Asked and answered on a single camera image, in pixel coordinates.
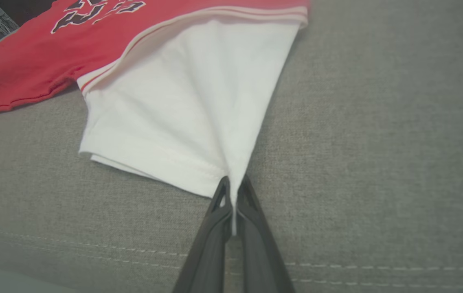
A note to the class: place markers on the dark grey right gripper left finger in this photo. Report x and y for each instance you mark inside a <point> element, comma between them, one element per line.
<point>207,260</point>

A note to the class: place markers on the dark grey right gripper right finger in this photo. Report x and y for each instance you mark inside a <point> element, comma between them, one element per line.
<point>262,260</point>

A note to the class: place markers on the red white printed t-shirt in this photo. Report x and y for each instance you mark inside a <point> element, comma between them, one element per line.
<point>182,106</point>

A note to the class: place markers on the grey fabric sofa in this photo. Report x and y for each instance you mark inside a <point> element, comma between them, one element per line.
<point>378,142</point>

